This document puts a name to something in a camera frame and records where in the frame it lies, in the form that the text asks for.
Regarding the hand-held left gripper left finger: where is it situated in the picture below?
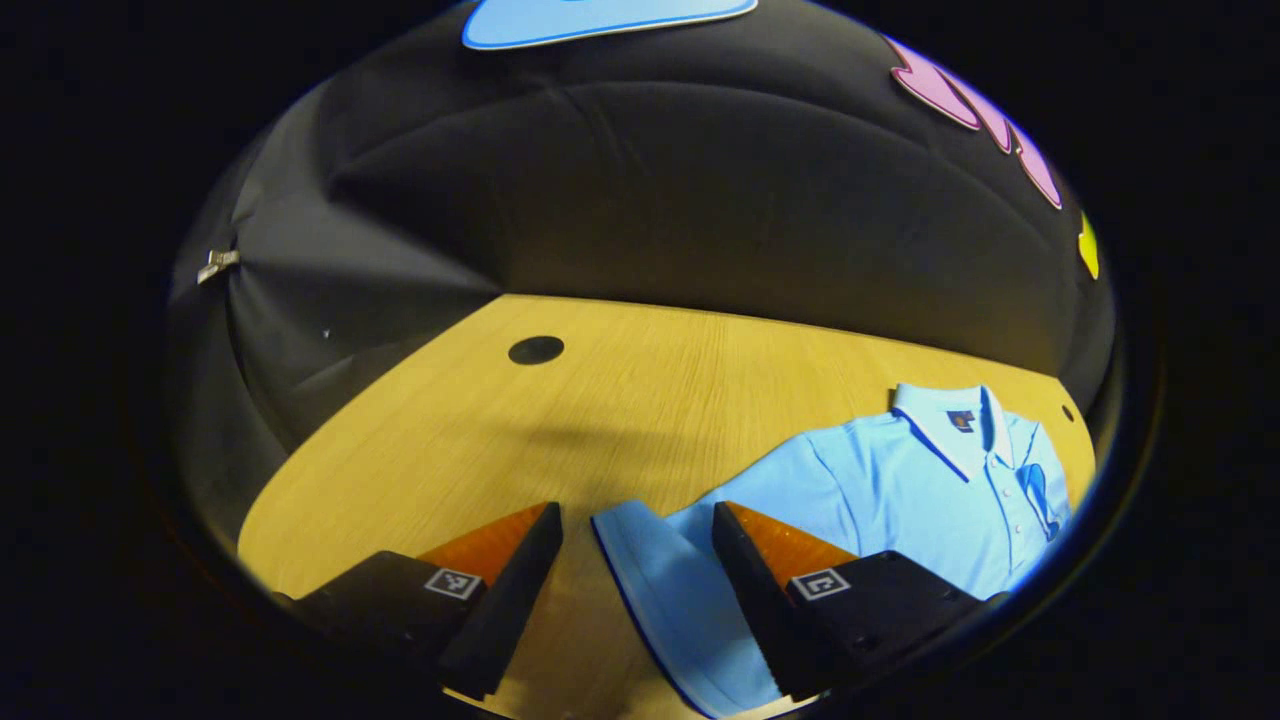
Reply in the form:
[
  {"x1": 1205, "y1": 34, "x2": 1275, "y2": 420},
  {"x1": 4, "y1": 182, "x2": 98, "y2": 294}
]
[{"x1": 275, "y1": 500, "x2": 564, "y2": 701}]

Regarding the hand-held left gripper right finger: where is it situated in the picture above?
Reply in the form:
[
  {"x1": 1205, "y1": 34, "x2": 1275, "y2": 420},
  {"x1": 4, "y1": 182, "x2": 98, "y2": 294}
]
[{"x1": 712, "y1": 500, "x2": 1011, "y2": 701}]

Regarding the light blue T-shirt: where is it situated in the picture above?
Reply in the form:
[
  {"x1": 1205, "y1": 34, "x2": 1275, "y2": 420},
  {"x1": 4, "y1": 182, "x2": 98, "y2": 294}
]
[{"x1": 590, "y1": 383, "x2": 1074, "y2": 719}]

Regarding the black backdrop cloth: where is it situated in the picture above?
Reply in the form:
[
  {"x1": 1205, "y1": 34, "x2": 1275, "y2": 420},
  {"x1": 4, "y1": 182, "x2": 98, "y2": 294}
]
[{"x1": 165, "y1": 0, "x2": 1118, "y2": 546}]

